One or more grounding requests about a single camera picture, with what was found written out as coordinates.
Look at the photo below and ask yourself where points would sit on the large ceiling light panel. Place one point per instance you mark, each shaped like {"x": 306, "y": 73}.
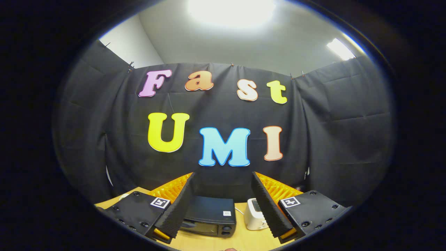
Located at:
{"x": 231, "y": 12}

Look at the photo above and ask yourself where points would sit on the small ceiling light panel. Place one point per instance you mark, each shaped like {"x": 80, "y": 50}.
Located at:
{"x": 340, "y": 48}

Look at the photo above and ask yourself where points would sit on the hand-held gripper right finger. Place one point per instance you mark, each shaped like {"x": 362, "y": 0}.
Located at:
{"x": 270, "y": 211}

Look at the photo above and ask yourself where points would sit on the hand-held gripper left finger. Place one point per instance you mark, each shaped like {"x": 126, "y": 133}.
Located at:
{"x": 177, "y": 212}

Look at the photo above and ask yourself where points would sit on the white pop-up toaster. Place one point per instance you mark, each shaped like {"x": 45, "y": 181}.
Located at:
{"x": 251, "y": 218}

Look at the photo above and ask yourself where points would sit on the black backdrop cloth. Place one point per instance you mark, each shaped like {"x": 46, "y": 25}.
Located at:
{"x": 223, "y": 111}

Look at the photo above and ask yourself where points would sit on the black toaster oven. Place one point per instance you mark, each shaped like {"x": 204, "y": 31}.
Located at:
{"x": 209, "y": 211}

